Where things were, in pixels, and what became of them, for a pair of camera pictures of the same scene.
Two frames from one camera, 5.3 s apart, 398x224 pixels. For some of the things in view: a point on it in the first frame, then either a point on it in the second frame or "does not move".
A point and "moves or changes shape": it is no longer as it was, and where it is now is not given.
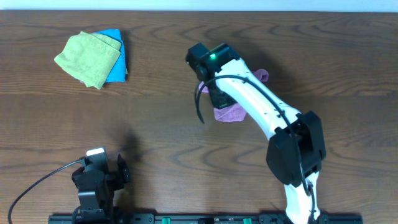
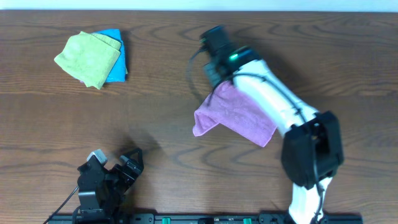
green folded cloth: (89, 56) does not move
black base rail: (201, 219) does not move
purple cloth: (235, 112) moves or changes shape
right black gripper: (219, 104) to (214, 78)
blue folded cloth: (117, 74) does not move
